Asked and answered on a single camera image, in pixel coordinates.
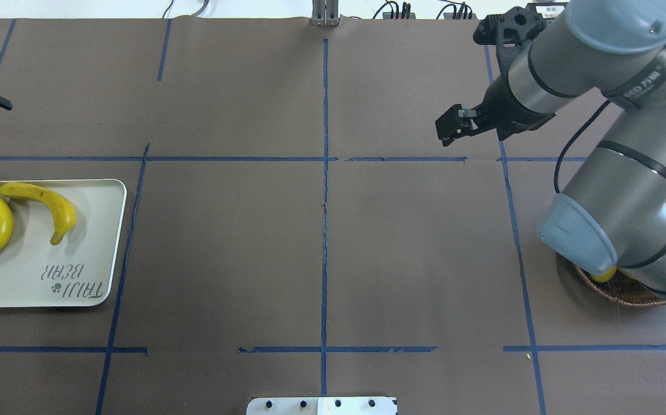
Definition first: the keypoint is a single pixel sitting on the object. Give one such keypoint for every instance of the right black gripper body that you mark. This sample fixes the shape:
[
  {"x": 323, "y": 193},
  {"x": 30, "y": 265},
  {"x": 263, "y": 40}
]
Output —
[{"x": 508, "y": 109}]

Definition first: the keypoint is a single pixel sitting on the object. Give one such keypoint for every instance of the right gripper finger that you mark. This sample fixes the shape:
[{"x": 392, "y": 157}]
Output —
[
  {"x": 458, "y": 117},
  {"x": 449, "y": 138}
]

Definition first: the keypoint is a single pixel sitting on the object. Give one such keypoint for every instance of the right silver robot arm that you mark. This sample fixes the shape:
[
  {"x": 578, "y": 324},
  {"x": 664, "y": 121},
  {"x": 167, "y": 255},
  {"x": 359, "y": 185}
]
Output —
[{"x": 613, "y": 211}]

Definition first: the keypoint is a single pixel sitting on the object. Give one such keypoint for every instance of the brown wicker basket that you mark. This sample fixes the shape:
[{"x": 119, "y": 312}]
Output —
[{"x": 619, "y": 290}]

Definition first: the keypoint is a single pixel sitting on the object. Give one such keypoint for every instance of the white bear tray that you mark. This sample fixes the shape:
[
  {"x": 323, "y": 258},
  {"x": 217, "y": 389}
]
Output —
[{"x": 78, "y": 272}]

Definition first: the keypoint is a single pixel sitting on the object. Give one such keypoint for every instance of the yellow lemon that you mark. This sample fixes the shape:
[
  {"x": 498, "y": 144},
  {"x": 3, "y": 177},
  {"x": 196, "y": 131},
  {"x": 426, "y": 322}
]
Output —
[{"x": 604, "y": 277}]

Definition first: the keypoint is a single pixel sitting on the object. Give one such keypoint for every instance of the white pillar with base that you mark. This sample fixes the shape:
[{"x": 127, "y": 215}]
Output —
[{"x": 323, "y": 405}]

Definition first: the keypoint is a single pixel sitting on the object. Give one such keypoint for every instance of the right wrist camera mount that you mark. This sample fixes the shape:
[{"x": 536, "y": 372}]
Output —
[{"x": 511, "y": 33}]

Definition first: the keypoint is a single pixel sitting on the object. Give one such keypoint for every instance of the aluminium frame post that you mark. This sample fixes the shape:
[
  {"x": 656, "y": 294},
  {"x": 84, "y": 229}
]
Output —
[{"x": 325, "y": 13}]

